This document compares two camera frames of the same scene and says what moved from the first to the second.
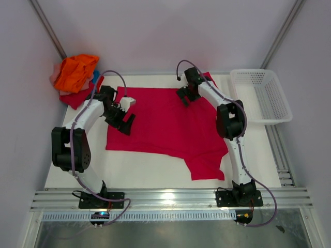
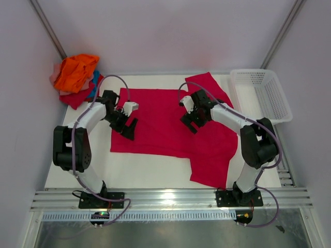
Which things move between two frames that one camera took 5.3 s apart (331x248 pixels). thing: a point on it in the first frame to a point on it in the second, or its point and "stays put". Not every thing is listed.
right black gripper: x=181 y=93 to x=187 y=119
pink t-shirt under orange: x=57 y=67 stays put
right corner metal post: x=294 y=13 stays put
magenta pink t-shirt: x=163 y=126 stays put
